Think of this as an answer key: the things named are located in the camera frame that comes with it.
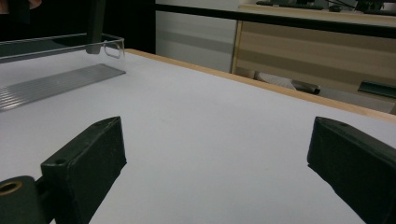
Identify black curtain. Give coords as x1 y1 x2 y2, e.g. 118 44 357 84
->
0 0 157 59

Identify white bundle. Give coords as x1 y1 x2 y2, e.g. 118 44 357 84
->
254 70 297 91

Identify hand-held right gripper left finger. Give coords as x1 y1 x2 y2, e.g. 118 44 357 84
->
40 116 128 224

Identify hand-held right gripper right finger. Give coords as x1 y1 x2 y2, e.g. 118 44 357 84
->
306 117 396 224

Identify dark green handle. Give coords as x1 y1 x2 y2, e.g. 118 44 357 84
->
358 79 396 99

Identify clear plastic box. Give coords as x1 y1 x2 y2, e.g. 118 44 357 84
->
0 33 127 113

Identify black keyboard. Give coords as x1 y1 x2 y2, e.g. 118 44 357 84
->
256 0 325 10

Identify wooden cabinet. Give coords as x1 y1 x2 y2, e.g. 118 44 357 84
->
231 3 396 115

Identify dark grey tube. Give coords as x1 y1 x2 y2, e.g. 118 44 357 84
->
290 78 321 95

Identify white table cover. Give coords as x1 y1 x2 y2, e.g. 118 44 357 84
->
0 50 396 224

